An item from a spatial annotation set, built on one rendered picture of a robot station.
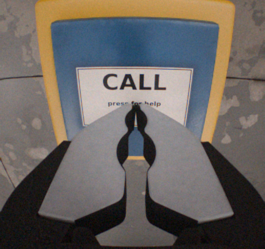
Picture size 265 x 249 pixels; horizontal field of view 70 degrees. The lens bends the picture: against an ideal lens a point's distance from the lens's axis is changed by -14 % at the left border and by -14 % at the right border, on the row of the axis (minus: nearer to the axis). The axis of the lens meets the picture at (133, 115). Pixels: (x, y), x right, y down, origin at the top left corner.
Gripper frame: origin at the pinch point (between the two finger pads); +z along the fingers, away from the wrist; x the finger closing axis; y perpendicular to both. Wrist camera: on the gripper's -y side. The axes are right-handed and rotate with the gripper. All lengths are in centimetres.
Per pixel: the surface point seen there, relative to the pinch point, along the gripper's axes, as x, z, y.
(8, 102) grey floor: -81, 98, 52
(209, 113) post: 5.5, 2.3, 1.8
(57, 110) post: -5.7, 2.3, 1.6
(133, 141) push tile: -0.1, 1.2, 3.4
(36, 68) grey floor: -55, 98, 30
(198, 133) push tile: 4.5, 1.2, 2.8
